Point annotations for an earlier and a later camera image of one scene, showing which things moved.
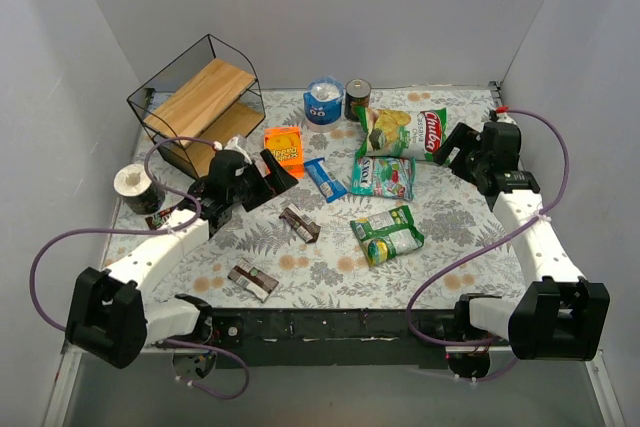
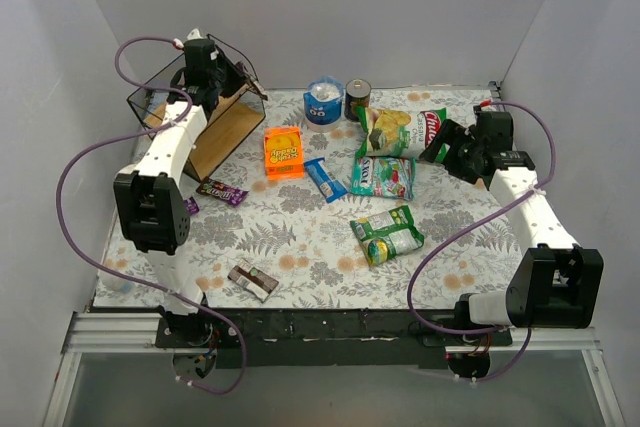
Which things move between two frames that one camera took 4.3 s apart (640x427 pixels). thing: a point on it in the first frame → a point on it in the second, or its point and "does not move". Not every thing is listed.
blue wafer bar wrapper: x=329 y=188 does not move
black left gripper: x=257 y=187 → x=232 y=76
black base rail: x=324 y=337 does not move
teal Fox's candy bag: x=384 y=176 does not move
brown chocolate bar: x=252 y=279 does not move
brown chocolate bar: x=307 y=229 → x=257 y=87
